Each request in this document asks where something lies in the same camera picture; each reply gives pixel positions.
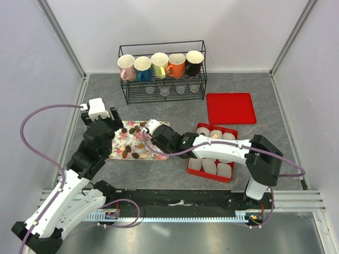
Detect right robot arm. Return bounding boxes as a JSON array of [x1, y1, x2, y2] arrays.
[[145, 120, 283, 208]]

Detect black wire mug rack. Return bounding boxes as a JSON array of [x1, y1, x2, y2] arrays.
[[118, 40, 207, 104]]

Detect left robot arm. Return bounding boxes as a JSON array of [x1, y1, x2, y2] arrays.
[[12, 104, 123, 253]]

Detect pink mug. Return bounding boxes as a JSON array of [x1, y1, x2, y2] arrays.
[[117, 55, 137, 81]]

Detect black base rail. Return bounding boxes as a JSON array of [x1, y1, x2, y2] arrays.
[[108, 189, 271, 219]]

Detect red chocolate box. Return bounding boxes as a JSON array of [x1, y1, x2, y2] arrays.
[[186, 123, 238, 183]]

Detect yellow-green mug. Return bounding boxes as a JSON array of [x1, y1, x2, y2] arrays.
[[151, 52, 169, 79]]

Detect floral serving tray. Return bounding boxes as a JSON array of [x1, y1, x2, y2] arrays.
[[109, 120, 169, 161]]

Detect orange mug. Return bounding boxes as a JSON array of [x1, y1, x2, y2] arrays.
[[166, 53, 186, 78]]

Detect blue mug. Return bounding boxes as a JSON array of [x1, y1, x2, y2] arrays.
[[134, 56, 153, 83]]

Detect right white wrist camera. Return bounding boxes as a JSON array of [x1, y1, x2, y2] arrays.
[[143, 119, 161, 135]]

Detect black and red mug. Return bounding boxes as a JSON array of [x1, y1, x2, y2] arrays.
[[185, 50, 204, 77]]

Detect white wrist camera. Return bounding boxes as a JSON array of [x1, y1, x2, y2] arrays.
[[143, 119, 161, 135], [80, 98, 110, 121]]

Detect red box lid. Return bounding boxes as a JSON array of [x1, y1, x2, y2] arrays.
[[206, 93, 257, 125]]

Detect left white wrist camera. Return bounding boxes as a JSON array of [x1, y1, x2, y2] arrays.
[[80, 98, 110, 121]]

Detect clear glass cup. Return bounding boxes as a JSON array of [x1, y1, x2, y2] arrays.
[[159, 85, 170, 97], [190, 84, 200, 93], [176, 85, 186, 94], [145, 86, 155, 95]]

